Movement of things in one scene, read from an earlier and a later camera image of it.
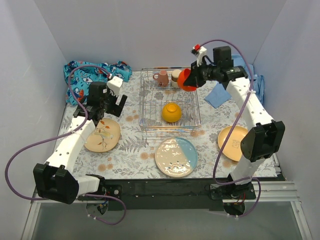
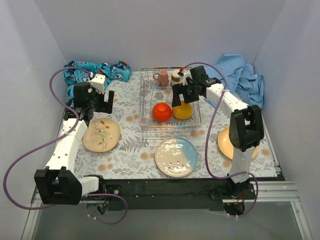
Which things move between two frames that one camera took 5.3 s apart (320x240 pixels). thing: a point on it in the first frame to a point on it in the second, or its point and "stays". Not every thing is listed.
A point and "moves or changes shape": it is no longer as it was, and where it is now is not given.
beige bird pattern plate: x=105 y=137 stays
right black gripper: x=196 y=73 to x=187 y=92
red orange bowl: x=183 y=75 moves or changes shape
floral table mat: x=168 y=133 stays
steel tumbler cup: x=174 y=76 stays
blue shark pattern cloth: x=79 y=75 stays
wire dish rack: x=164 y=106 stays
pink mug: x=162 y=78 stays
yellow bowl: x=171 y=112 to x=183 y=111
